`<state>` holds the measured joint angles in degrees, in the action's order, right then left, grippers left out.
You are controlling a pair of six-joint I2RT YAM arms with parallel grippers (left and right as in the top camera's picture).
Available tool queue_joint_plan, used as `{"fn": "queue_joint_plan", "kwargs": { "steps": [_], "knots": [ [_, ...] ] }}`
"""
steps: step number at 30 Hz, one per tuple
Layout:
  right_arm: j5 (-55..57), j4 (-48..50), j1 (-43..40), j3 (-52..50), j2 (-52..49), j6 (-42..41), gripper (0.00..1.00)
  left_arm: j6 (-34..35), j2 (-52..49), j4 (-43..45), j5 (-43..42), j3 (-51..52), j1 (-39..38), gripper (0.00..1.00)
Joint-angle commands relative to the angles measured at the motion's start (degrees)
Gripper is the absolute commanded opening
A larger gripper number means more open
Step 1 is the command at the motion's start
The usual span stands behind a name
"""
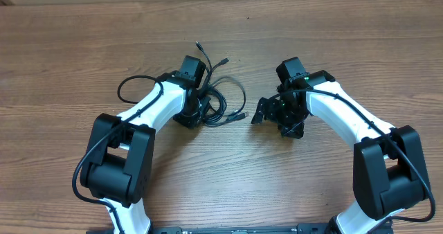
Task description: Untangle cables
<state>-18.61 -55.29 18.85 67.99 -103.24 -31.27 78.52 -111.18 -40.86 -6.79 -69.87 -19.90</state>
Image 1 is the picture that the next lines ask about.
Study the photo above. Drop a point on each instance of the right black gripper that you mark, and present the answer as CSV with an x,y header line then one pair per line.
x,y
295,129

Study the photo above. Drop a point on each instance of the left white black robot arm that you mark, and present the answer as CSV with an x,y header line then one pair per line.
x,y
115,170

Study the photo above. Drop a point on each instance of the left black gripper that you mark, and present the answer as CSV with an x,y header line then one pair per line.
x,y
192,122

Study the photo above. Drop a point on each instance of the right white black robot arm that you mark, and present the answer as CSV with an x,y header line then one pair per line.
x,y
389,179

